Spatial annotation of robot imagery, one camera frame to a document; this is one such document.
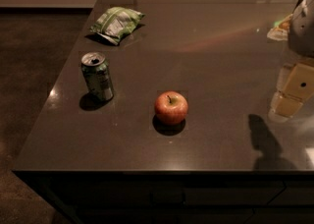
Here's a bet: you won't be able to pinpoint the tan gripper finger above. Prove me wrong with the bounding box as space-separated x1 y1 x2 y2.
276 63 314 118
268 64 293 123

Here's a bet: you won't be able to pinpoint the red apple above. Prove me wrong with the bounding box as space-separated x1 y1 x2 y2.
154 91 188 126

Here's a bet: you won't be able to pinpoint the green jalapeno chip bag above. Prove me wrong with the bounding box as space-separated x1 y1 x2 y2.
90 7 145 46

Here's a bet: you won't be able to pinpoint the yellow snack packet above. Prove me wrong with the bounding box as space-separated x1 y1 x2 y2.
267 15 292 41

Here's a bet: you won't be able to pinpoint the dark counter cabinet drawers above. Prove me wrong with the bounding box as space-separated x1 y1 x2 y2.
15 170 314 224

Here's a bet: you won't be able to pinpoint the green soda can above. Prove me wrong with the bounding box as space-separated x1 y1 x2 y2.
81 52 114 101

